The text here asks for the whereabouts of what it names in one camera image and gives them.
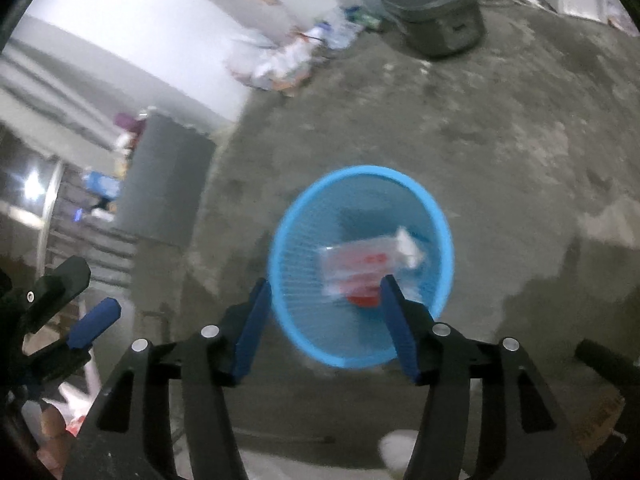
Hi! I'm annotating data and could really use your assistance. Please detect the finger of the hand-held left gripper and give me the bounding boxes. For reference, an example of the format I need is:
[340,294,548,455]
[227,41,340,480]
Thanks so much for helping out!
[17,255,92,333]
[27,297,122,381]

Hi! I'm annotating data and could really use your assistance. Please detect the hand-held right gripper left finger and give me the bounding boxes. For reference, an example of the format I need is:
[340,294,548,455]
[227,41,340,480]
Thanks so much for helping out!
[62,277,273,480]

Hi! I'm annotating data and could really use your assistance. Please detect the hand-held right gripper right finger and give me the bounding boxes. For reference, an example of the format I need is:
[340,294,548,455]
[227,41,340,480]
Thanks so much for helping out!
[380,275,593,480]

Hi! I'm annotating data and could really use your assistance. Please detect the blue mesh wastebasket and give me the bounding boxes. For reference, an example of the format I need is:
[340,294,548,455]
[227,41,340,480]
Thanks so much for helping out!
[266,165,456,370]

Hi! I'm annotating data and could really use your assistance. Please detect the clear packet red print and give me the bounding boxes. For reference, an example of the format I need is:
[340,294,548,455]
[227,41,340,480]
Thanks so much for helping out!
[317,227,431,301]

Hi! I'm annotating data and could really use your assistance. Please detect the metal balcony railing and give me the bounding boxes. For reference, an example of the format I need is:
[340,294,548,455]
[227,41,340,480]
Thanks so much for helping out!
[0,125,136,286]

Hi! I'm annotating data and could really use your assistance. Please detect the blue detergent bottle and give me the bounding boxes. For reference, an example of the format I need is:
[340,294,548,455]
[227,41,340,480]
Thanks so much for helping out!
[82,170,121,201]

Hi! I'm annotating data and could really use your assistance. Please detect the white soft object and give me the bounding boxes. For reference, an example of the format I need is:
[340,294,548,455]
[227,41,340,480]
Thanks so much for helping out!
[378,430,426,476]

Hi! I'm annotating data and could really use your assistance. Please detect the grey cabinet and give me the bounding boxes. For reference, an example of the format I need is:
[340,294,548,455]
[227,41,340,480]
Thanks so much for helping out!
[114,112,218,248]

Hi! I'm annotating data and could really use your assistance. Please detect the grey leaning rolls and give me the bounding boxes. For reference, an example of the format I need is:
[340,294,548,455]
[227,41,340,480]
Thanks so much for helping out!
[0,35,151,156]

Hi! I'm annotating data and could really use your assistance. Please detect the black padded bar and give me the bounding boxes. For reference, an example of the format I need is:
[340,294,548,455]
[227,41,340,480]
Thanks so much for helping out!
[574,339,640,391]

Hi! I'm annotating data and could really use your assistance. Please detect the black rice cooker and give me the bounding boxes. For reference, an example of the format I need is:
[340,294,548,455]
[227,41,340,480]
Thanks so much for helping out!
[379,0,487,58]

